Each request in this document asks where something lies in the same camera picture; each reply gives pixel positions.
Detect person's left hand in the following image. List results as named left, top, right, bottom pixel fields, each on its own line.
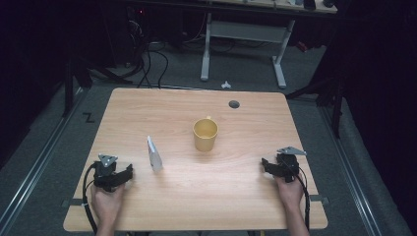
left=89, top=181, right=128, bottom=227

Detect white toothpaste tube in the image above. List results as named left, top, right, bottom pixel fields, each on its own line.
left=146, top=135, right=164, bottom=173

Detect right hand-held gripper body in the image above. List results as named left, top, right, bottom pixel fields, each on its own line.
left=274, top=146, right=308, bottom=184

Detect person's right hand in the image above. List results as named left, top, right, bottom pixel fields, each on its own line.
left=273, top=174, right=306, bottom=214

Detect white metal desk frame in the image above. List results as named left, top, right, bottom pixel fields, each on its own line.
left=200, top=12, right=296, bottom=89

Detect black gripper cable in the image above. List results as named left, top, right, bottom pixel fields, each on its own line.
left=284, top=159, right=312, bottom=232
left=81, top=162, right=99, bottom=236

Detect black metal stand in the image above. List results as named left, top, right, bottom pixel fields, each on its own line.
left=284, top=73, right=346, bottom=140
left=61, top=53, right=134, bottom=118

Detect metal floor rail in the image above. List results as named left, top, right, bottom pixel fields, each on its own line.
left=0, top=88, right=89, bottom=232
left=318, top=105, right=384, bottom=236

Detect grey tape strip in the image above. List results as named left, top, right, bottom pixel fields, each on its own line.
left=61, top=198, right=85, bottom=208
left=309, top=195, right=330, bottom=205

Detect bundle of black floor cables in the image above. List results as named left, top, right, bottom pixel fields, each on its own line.
left=126, top=18, right=170, bottom=89

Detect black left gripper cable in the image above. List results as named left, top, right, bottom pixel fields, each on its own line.
left=81, top=162, right=99, bottom=236

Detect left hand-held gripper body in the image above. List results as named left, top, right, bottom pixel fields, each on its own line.
left=92, top=153, right=119, bottom=194

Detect yellow cup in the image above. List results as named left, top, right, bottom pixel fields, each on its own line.
left=192, top=115, right=219, bottom=153

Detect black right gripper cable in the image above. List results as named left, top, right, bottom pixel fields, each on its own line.
left=284, top=159, right=312, bottom=232

